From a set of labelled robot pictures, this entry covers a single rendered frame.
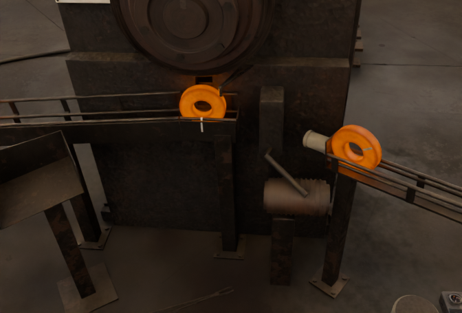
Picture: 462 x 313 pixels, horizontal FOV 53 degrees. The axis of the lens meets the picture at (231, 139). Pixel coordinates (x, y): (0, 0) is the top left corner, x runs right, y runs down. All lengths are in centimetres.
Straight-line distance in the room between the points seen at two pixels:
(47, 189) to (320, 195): 89
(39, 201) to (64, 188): 8
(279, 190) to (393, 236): 78
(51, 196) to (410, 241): 148
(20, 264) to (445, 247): 183
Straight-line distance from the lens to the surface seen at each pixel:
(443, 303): 101
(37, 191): 162
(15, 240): 235
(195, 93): 154
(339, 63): 156
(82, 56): 170
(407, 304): 138
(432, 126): 286
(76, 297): 205
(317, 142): 151
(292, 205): 158
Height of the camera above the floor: 165
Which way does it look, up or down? 40 degrees down
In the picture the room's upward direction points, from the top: 3 degrees counter-clockwise
